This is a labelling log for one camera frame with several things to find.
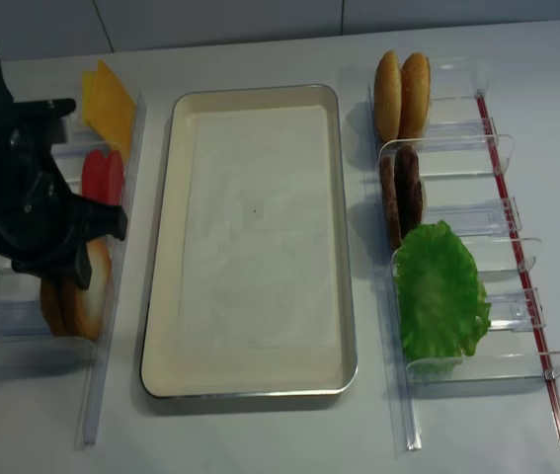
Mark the clear acrylic rack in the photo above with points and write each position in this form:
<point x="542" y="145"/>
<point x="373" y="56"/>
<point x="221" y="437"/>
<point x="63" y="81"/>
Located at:
<point x="27" y="346"/>
<point x="464" y="161"/>

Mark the front yellow cheese slice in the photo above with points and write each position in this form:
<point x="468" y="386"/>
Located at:
<point x="111" y="110"/>

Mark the golden bun half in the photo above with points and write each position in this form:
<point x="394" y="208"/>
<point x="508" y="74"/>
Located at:
<point x="387" y="97"/>
<point x="415" y="95"/>

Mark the rear yellow cheese slice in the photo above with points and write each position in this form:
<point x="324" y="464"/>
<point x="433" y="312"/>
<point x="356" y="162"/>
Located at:
<point x="88" y="78"/>

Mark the white parchment paper sheet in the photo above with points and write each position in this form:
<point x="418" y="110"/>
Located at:
<point x="257" y="267"/>

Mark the clear acrylic rack left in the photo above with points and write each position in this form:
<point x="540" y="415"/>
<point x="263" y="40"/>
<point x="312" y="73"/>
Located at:
<point x="27" y="346"/>

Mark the brown meat patty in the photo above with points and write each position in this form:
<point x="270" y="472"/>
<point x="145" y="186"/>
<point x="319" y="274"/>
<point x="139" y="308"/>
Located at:
<point x="409" y="189"/>
<point x="390" y="205"/>

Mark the brown bread slice rear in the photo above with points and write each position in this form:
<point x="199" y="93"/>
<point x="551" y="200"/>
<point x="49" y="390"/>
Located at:
<point x="52" y="309"/>

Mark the left brown meat patty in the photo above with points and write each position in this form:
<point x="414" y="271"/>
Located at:
<point x="390" y="205"/>

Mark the right brown meat patty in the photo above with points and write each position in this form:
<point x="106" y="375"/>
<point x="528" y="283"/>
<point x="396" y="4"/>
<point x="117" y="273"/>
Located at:
<point x="409" y="189"/>

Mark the rear red tomato slice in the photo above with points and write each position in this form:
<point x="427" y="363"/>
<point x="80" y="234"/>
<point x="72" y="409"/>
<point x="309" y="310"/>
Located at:
<point x="91" y="177"/>

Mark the yellow cheese slice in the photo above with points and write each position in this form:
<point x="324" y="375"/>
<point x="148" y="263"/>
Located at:
<point x="111" y="110"/>
<point x="88" y="78"/>

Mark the red tomato slice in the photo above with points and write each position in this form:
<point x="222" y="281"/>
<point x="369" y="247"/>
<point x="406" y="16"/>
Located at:
<point x="91" y="177"/>
<point x="113" y="179"/>

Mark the cream metal baking tray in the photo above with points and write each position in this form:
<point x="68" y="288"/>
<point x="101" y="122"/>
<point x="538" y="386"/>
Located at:
<point x="172" y="366"/>

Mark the left golden bun half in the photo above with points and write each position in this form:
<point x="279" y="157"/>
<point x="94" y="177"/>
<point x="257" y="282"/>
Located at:
<point x="387" y="97"/>

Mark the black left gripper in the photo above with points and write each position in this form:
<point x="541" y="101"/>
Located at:
<point x="38" y="212"/>

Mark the clear acrylic rack right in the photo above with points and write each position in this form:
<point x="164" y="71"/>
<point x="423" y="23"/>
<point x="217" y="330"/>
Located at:
<point x="464" y="161"/>

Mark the green lettuce leaf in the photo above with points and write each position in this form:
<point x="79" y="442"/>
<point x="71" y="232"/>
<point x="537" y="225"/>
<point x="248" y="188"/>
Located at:
<point x="443" y="306"/>

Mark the right golden bun half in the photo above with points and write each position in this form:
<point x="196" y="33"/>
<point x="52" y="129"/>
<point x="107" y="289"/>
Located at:
<point x="415" y="95"/>

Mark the front red tomato slice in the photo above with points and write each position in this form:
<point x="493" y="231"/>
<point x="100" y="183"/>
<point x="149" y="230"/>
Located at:
<point x="113" y="179"/>

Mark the toasted bread slice white face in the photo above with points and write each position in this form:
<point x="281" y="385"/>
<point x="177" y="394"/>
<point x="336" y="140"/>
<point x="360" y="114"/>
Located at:
<point x="82" y="308"/>

